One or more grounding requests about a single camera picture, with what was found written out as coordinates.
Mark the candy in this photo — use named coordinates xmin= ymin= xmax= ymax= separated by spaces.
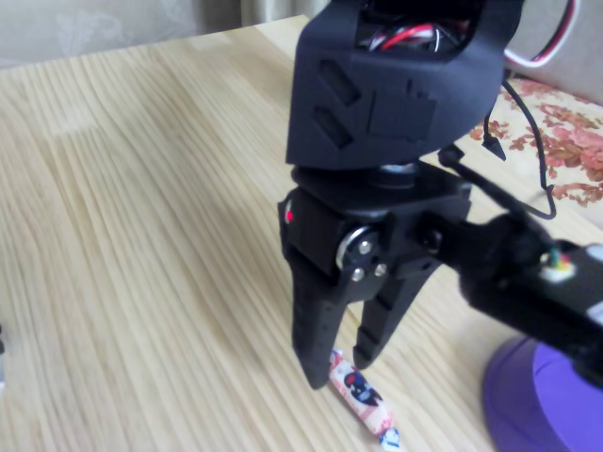
xmin=327 ymin=347 xmax=401 ymax=451

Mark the floral patterned cloth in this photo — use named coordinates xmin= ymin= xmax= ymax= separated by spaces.
xmin=465 ymin=77 xmax=603 ymax=208

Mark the white lace curtain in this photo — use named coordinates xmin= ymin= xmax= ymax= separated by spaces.
xmin=0 ymin=0 xmax=246 ymax=71

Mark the beige folded curtain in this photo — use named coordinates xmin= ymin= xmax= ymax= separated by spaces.
xmin=239 ymin=0 xmax=331 ymax=30

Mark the red white servo wire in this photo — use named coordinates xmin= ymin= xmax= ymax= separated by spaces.
xmin=501 ymin=0 xmax=583 ymax=70

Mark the purple bowl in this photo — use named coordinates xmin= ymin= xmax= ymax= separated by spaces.
xmin=481 ymin=336 xmax=603 ymax=452

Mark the thin black cable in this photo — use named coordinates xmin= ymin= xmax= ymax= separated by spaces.
xmin=501 ymin=78 xmax=558 ymax=221

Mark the black cable with plug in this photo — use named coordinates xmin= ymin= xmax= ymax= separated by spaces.
xmin=481 ymin=101 xmax=509 ymax=162

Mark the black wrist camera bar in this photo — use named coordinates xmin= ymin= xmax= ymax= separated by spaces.
xmin=414 ymin=211 xmax=603 ymax=392

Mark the black camera cable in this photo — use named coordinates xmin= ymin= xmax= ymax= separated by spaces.
xmin=437 ymin=145 xmax=552 ymax=236

